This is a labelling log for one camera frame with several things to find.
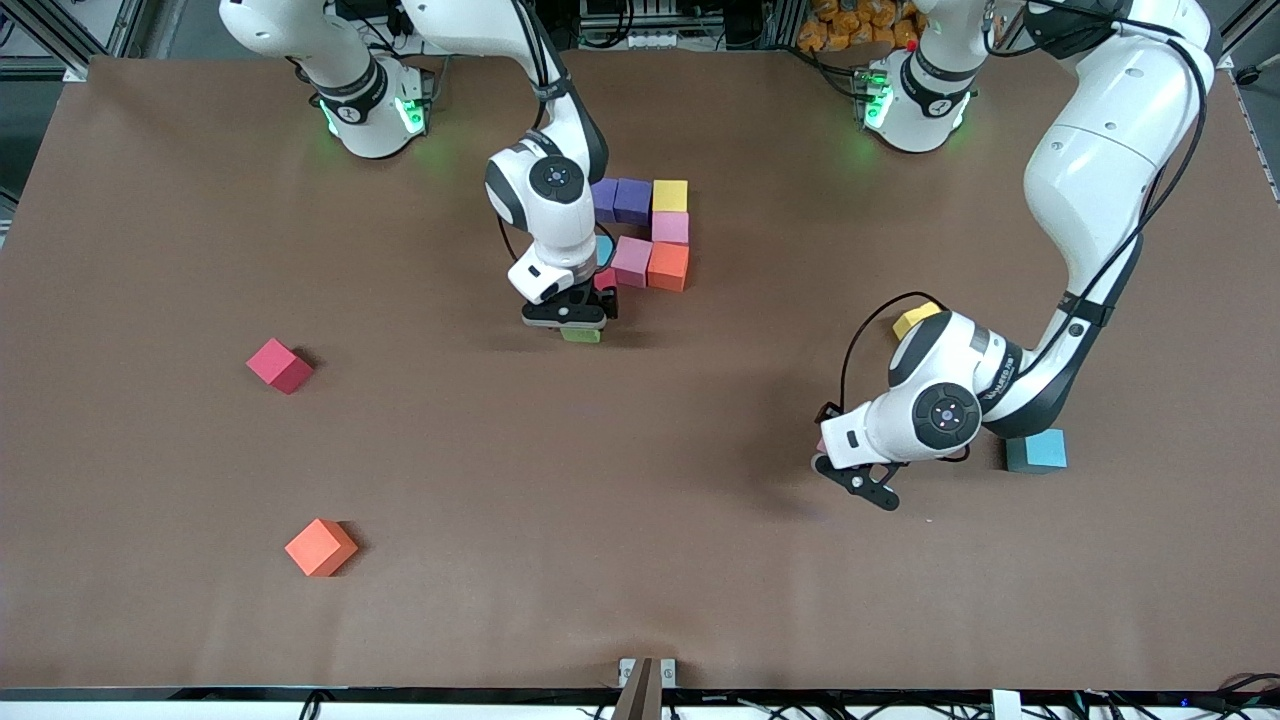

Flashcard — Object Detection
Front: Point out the white power strip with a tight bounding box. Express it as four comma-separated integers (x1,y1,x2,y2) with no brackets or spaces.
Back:
600,28,693,51

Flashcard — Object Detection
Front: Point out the brown table cover sheet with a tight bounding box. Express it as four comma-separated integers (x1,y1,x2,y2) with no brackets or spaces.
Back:
0,48,1280,693

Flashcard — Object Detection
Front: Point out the brown camera stand post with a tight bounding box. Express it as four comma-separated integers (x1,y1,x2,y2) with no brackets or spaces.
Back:
612,657,664,720

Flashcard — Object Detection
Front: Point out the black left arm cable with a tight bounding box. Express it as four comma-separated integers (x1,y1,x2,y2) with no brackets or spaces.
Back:
840,292,946,411

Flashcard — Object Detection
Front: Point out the aluminium frame profile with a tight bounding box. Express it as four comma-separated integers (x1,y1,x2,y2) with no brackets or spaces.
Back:
1205,0,1280,73
60,0,156,81

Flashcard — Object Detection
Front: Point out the blue foam cube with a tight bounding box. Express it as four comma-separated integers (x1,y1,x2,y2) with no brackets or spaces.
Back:
1006,428,1069,475

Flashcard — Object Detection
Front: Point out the pile of orange objects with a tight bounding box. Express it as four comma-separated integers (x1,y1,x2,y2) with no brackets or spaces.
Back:
798,0,923,53

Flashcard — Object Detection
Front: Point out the aluminium table edge rail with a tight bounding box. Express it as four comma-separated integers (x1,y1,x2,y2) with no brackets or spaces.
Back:
1230,75,1280,201

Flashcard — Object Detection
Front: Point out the orange foam cube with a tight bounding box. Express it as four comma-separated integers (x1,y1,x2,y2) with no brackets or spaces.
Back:
647,243,690,293
284,518,359,578

